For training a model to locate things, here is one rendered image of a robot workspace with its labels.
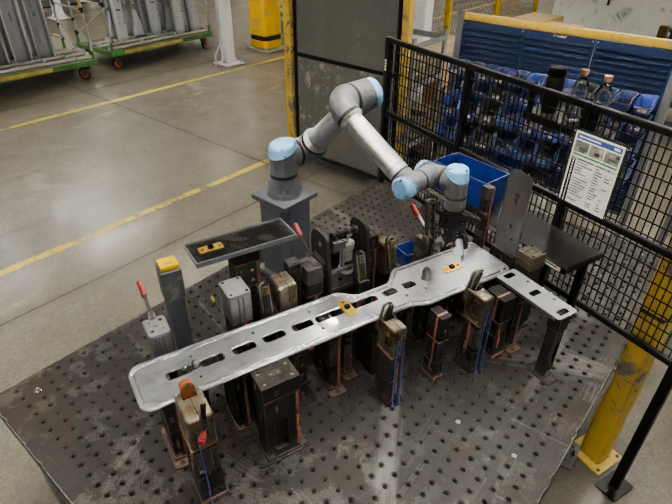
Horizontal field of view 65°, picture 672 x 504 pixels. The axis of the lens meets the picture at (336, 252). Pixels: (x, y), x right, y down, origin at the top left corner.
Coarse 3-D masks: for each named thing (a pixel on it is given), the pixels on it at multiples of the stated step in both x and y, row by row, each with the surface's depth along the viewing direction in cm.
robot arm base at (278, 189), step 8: (272, 176) 218; (296, 176) 220; (272, 184) 219; (280, 184) 218; (288, 184) 218; (296, 184) 221; (272, 192) 220; (280, 192) 219; (288, 192) 219; (296, 192) 221; (280, 200) 220; (288, 200) 221
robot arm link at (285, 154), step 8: (272, 144) 214; (280, 144) 213; (288, 144) 212; (296, 144) 214; (272, 152) 212; (280, 152) 210; (288, 152) 211; (296, 152) 215; (304, 152) 218; (272, 160) 213; (280, 160) 212; (288, 160) 213; (296, 160) 216; (304, 160) 219; (272, 168) 216; (280, 168) 214; (288, 168) 215; (296, 168) 219; (280, 176) 216; (288, 176) 217
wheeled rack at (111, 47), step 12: (84, 0) 756; (84, 36) 800; (108, 36) 758; (132, 36) 825; (156, 36) 851; (168, 36) 842; (180, 36) 857; (192, 36) 865; (204, 36) 883; (84, 48) 809; (96, 48) 788; (108, 48) 774; (120, 48) 784; (132, 48) 790; (144, 48) 805; (204, 48) 903; (120, 60) 791
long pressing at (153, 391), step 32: (448, 256) 205; (480, 256) 205; (384, 288) 188; (416, 288) 188; (448, 288) 188; (288, 320) 173; (352, 320) 173; (192, 352) 160; (224, 352) 160; (256, 352) 160; (288, 352) 161; (160, 384) 149
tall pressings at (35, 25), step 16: (0, 0) 668; (16, 0) 695; (32, 0) 694; (0, 16) 694; (16, 16) 684; (32, 16) 700; (0, 32) 694; (16, 32) 692; (32, 32) 702; (48, 32) 714; (0, 48) 684; (16, 48) 698; (32, 48) 727; (48, 48) 726; (0, 64) 691
